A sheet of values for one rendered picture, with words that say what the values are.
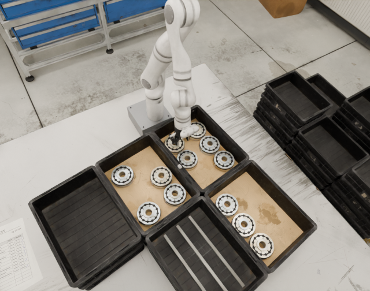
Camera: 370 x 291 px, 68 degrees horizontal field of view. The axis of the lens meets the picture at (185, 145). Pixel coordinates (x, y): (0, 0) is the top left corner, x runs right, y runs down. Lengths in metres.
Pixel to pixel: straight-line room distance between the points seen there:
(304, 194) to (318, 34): 2.60
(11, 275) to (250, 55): 2.82
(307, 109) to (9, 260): 2.02
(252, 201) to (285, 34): 2.67
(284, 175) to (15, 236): 1.37
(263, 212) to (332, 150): 1.06
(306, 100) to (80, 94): 1.98
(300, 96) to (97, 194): 1.65
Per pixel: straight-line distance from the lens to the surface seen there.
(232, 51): 3.27
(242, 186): 1.36
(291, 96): 2.28
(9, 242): 1.55
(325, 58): 3.59
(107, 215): 1.30
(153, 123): 1.53
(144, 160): 1.38
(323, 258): 1.54
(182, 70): 1.05
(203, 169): 1.36
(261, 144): 1.67
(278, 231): 1.34
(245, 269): 1.27
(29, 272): 1.47
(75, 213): 1.33
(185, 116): 1.17
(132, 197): 1.30
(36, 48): 2.93
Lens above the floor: 2.04
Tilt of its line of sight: 59 degrees down
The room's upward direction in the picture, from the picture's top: 6 degrees clockwise
